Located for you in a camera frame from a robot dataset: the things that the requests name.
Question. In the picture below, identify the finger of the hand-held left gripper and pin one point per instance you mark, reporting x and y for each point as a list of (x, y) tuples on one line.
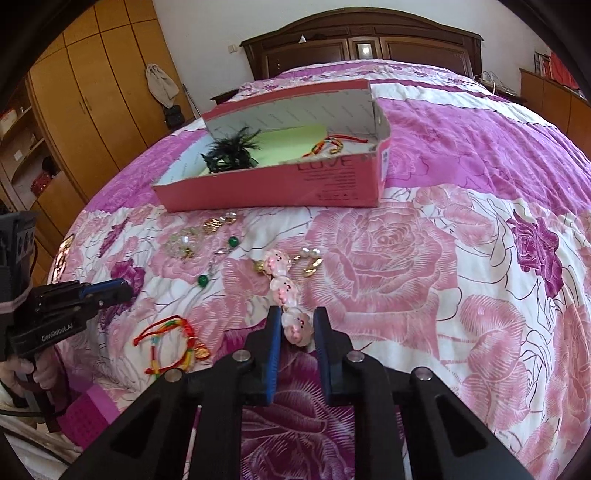
[(115, 297), (105, 287)]

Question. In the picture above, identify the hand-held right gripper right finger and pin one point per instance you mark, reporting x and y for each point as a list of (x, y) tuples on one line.
[(323, 355)]

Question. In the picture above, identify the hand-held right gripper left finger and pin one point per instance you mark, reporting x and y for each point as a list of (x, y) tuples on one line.
[(275, 350)]

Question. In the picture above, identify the pink cardboard box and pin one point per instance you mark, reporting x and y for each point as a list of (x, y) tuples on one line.
[(277, 187)]

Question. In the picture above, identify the person's left hand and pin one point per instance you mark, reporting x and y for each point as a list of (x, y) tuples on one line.
[(44, 379)]

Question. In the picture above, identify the pink floral bedspread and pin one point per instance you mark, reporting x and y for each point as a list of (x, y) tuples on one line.
[(415, 277)]

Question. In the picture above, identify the red tin box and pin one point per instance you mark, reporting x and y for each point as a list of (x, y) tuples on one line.
[(40, 182)]

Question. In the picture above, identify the open wooden shelf unit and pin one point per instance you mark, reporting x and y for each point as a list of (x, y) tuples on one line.
[(23, 152)]

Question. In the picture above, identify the black hanging bag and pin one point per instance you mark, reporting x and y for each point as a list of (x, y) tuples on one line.
[(174, 116)]

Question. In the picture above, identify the black feather hair accessory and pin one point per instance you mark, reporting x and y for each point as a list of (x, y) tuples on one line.
[(231, 152)]

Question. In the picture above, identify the orange wooden wardrobe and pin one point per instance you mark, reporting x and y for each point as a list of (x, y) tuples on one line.
[(101, 92)]

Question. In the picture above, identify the thin metal rod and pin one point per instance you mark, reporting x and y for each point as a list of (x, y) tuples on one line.
[(191, 99)]

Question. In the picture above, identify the light green paper liner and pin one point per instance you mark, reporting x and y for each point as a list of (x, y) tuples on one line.
[(286, 143)]

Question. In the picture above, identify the beige hanging cloth bag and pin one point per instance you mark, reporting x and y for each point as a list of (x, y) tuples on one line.
[(161, 85)]

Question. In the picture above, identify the dark wooden headboard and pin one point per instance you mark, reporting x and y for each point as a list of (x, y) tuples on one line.
[(323, 46)]

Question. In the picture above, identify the dark wooden nightstand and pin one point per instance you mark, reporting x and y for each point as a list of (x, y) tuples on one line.
[(501, 94)]

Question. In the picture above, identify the orange wooden dresser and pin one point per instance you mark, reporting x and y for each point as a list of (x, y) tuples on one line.
[(554, 101)]

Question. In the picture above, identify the row of books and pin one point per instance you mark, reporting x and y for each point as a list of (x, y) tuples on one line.
[(542, 64)]

